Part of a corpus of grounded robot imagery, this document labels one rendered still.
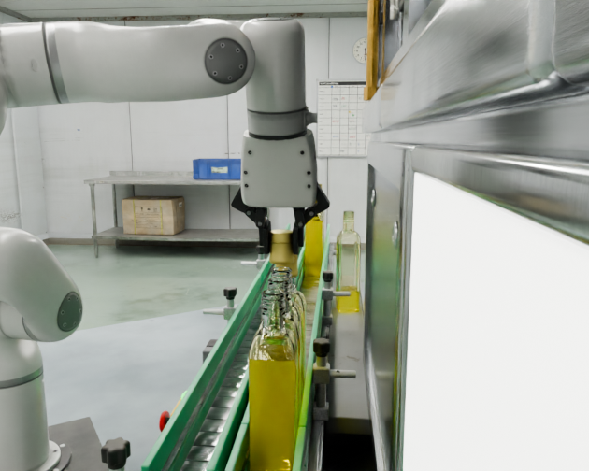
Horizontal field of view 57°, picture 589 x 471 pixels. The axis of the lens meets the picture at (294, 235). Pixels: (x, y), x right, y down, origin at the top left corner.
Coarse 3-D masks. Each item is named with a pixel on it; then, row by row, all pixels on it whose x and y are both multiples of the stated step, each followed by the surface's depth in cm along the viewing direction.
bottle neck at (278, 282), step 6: (270, 282) 70; (276, 282) 69; (282, 282) 69; (288, 282) 70; (270, 288) 70; (276, 288) 69; (282, 288) 69; (288, 288) 70; (288, 294) 70; (288, 300) 70; (288, 306) 71; (288, 312) 71
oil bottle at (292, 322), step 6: (288, 318) 71; (294, 318) 72; (288, 324) 70; (294, 324) 70; (300, 324) 73; (294, 330) 70; (300, 330) 73; (300, 336) 72; (300, 342) 73; (300, 348) 73; (300, 354) 73; (300, 360) 73; (300, 366) 73; (300, 372) 74; (300, 378) 74; (300, 384) 74; (300, 390) 74; (300, 396) 74; (300, 402) 74; (300, 408) 75
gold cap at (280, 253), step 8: (272, 232) 74; (280, 232) 74; (288, 232) 74; (272, 240) 74; (280, 240) 74; (288, 240) 74; (272, 248) 75; (280, 248) 74; (288, 248) 74; (272, 256) 75; (280, 256) 74; (288, 256) 75
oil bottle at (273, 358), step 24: (264, 336) 64; (288, 336) 65; (264, 360) 64; (288, 360) 63; (264, 384) 64; (288, 384) 64; (264, 408) 65; (288, 408) 64; (264, 432) 65; (288, 432) 65; (264, 456) 66; (288, 456) 66
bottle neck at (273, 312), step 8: (264, 296) 64; (272, 296) 64; (280, 296) 64; (264, 304) 64; (272, 304) 64; (280, 304) 64; (264, 312) 65; (272, 312) 64; (280, 312) 64; (264, 320) 65; (272, 320) 64; (280, 320) 65; (264, 328) 65; (272, 328) 64; (280, 328) 65
